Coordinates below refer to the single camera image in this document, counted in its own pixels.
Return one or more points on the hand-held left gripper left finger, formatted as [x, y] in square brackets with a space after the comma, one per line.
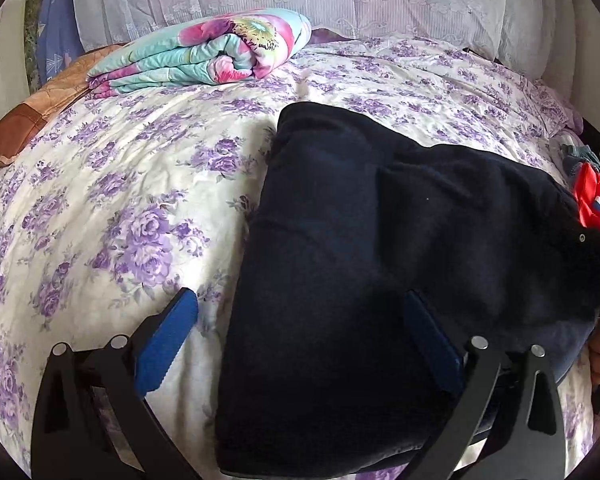
[170, 340]

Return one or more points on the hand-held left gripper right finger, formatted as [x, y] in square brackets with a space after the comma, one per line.
[430, 340]

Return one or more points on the black pants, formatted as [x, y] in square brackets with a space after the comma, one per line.
[355, 235]

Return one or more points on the red garment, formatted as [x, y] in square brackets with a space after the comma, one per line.
[595, 200]

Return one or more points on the dark navy garment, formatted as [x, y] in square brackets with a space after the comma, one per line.
[575, 345]

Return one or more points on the green sweatpants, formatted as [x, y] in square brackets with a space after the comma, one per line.
[577, 156]

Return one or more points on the purple floral pillow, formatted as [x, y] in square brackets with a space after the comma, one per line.
[555, 107]

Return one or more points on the purple floral bedspread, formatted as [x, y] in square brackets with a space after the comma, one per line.
[130, 185]

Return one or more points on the brown quilted cloth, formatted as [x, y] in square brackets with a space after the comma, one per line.
[35, 110]

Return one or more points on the folded teal pink floral quilt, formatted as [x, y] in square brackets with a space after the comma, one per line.
[205, 50]

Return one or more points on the blue printed cloth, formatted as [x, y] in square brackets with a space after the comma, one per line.
[57, 20]

